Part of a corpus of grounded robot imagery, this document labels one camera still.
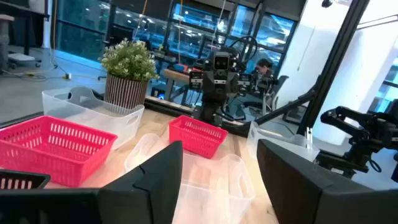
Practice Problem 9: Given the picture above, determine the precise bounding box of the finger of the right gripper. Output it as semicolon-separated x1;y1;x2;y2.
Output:
238;73;252;93
188;71;203;91

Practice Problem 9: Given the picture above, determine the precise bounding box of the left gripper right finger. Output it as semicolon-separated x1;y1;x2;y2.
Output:
257;139;343;224

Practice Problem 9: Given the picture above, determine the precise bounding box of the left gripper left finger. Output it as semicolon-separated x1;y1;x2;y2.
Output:
98;141;183;224

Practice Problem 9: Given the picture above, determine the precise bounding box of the small pink plastic basket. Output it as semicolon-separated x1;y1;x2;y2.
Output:
169;114;229;159

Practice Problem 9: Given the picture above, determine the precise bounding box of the wooden desk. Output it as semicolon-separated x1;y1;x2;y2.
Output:
163;68;192;102

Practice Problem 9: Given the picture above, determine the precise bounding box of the person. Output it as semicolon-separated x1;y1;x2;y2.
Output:
254;58;276;82

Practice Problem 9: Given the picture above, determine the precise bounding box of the grey office chair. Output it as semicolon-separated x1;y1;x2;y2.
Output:
245;74;290;118

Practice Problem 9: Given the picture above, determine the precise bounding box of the flowering plant in striped pot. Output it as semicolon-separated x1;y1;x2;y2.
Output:
99;39;160;110

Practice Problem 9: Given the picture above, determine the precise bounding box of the large clear plastic basket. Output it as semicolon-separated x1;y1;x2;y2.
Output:
42;86;146;150

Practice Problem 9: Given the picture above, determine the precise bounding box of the large pink plastic basket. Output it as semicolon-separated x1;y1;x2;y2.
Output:
0;115;118;187

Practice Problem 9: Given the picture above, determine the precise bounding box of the black plastic basket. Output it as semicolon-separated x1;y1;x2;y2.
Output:
0;169;51;190

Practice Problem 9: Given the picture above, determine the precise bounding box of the white rolling base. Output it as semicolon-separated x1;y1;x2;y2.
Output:
7;52;43;69

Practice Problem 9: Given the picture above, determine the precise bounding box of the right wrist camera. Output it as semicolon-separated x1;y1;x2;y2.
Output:
213;51;231;71

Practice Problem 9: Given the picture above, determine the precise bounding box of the black frame brace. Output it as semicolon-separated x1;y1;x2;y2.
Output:
223;90;317;138

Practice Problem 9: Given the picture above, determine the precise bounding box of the black table-level camera mount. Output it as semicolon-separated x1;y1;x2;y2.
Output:
313;105;398;183

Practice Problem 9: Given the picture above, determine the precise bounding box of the black frame post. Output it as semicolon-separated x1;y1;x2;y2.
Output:
297;0;371;136

